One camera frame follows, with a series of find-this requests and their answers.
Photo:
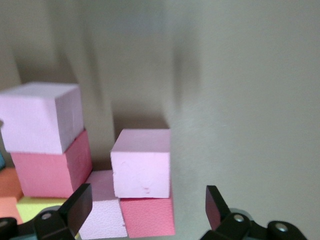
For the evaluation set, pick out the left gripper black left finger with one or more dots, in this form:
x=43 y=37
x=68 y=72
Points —
x=75 y=210

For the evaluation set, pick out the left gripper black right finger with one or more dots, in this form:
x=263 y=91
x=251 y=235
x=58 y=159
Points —
x=220 y=215

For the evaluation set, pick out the pink foam cube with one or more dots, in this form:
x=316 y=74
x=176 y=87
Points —
x=32 y=120
x=141 y=172
x=105 y=215

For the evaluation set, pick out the yellow foam cube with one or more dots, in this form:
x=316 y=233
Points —
x=35 y=207

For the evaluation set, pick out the red foam cube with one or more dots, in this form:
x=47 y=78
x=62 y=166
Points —
x=45 y=175
x=150 y=217

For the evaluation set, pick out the orange foam cube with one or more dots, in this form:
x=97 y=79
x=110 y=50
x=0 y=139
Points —
x=8 y=190

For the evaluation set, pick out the teal foam cube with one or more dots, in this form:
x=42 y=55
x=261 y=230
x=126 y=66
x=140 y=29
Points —
x=1 y=160

